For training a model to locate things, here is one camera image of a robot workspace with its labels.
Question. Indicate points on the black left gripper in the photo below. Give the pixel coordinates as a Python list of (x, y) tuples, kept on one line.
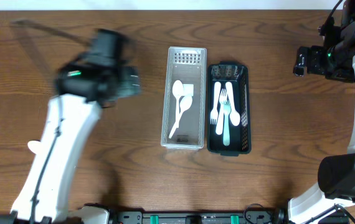
[(103, 42)]

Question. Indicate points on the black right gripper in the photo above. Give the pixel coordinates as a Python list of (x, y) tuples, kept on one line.
[(319, 53)]

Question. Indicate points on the white plastic spoon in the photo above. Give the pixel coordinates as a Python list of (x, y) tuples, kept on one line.
[(234, 115), (177, 91), (35, 146), (184, 105)]

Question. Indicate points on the white plastic fork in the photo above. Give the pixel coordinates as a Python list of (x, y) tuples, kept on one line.
[(222, 100), (226, 132)]

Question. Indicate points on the white plastic utensil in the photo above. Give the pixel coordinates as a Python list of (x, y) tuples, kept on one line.
[(214, 113)]

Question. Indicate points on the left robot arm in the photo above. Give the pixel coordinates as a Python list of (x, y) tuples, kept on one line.
[(85, 86)]

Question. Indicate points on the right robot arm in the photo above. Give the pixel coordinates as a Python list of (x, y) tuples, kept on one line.
[(327, 201)]

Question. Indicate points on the white label sticker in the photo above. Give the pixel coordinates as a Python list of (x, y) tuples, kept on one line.
[(188, 89)]

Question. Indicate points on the clear perforated plastic basket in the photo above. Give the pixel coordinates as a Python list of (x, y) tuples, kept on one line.
[(187, 64)]

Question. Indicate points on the dark green perforated basket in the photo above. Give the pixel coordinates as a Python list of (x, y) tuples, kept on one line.
[(240, 136)]

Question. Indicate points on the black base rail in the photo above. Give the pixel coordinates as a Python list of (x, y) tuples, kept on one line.
[(254, 213)]

